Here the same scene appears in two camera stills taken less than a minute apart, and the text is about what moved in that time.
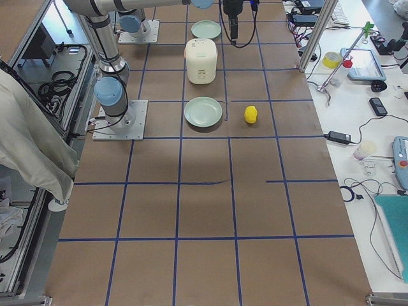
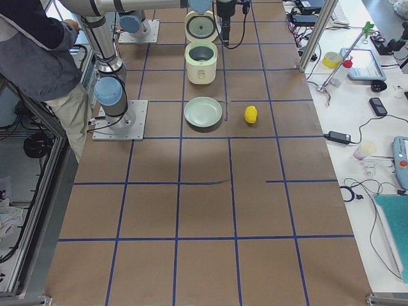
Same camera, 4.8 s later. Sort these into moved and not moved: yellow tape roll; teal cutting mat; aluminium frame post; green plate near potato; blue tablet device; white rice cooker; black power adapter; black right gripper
Moved: black right gripper; white rice cooker
Not moved: teal cutting mat; green plate near potato; black power adapter; blue tablet device; yellow tape roll; aluminium frame post
